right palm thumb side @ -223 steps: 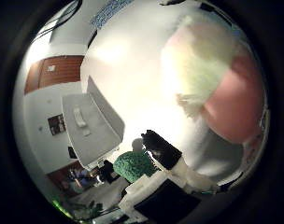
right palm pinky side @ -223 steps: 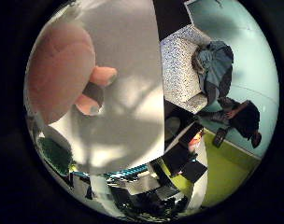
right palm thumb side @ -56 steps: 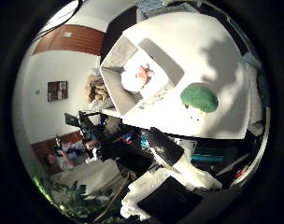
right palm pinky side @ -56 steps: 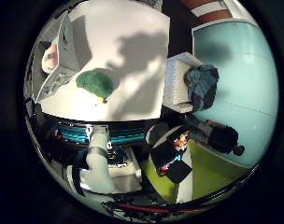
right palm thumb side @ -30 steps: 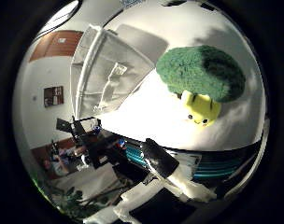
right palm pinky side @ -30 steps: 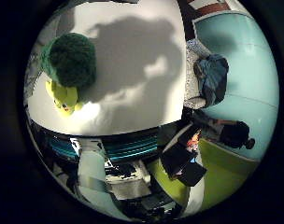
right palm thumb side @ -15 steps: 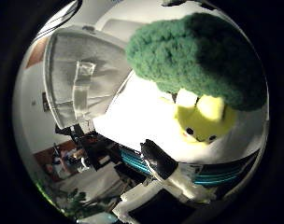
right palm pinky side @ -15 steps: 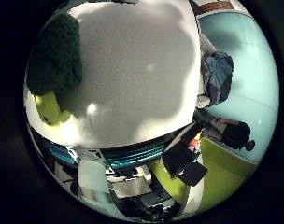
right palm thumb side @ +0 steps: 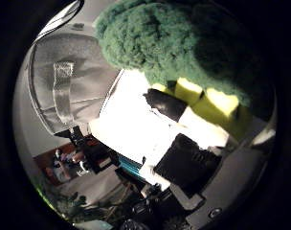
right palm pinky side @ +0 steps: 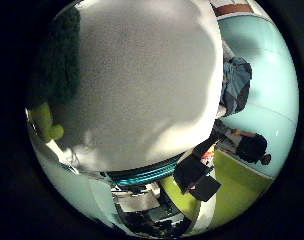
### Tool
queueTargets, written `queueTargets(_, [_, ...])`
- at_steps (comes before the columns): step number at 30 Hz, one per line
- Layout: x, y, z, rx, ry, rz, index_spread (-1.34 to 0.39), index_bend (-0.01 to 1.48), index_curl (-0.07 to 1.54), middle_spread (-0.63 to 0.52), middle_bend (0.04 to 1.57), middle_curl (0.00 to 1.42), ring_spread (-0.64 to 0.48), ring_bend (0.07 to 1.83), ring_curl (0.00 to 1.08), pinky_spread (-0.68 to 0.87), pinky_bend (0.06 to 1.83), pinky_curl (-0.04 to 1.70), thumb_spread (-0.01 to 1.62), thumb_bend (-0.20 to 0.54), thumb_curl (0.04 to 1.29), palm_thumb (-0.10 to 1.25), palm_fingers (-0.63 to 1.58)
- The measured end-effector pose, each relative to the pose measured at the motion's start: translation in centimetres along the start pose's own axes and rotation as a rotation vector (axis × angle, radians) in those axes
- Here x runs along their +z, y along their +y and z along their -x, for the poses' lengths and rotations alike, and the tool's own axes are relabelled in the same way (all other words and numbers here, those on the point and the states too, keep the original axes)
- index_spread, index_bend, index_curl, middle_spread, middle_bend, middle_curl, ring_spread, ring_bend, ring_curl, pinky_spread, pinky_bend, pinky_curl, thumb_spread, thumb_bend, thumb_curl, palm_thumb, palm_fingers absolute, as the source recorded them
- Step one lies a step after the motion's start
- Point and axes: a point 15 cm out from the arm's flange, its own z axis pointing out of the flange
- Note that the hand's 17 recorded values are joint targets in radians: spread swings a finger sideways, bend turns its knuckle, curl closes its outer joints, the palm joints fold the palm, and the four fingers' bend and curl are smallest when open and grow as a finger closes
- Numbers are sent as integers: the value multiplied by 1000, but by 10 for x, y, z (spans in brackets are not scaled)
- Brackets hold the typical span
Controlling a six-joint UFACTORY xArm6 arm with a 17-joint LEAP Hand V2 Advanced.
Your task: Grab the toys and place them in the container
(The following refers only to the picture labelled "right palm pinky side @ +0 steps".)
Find green broccoli plush toy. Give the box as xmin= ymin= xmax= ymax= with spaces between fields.
xmin=26 ymin=8 xmax=81 ymax=143

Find teal storage bins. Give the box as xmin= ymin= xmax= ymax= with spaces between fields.
xmin=106 ymin=154 xmax=185 ymax=188

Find blue grey jacket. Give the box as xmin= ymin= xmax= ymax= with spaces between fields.
xmin=220 ymin=56 xmax=253 ymax=118

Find black bag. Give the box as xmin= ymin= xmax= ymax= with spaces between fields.
xmin=236 ymin=132 xmax=273 ymax=166

